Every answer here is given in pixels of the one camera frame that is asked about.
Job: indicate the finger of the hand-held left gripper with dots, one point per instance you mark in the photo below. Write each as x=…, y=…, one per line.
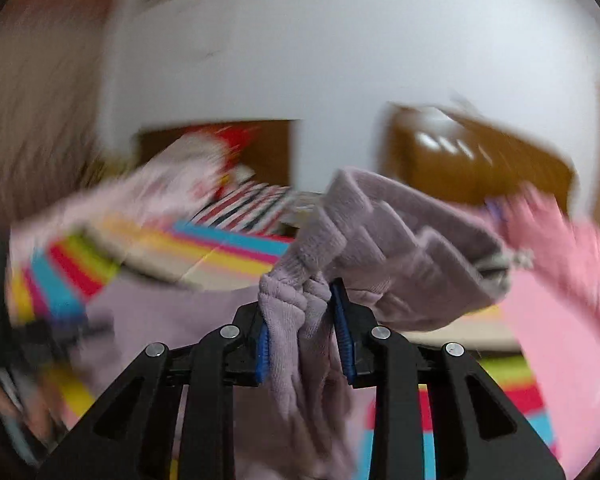
x=55, y=334

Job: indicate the brown wooden headboard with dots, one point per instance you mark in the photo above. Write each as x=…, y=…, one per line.
x=275, y=155

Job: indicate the rainbow striped blanket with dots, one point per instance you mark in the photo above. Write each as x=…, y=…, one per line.
x=220, y=250

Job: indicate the pink floral quilt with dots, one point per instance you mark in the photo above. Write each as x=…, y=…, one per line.
x=145, y=195

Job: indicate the red black striped cloth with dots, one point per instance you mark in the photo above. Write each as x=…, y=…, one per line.
x=245, y=210

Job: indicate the wooden nightstand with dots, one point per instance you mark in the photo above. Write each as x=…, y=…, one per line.
x=505, y=170

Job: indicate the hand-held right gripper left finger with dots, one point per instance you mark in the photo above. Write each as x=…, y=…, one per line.
x=262, y=352

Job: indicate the pink garment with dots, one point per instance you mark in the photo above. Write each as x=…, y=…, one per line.
x=555, y=335

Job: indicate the brown striped curtain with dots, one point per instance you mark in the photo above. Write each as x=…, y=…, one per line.
x=30, y=110

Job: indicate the lavender pants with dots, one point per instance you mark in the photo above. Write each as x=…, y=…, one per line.
x=395, y=240

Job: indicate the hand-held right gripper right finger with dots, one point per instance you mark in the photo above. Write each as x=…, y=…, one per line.
x=342, y=335

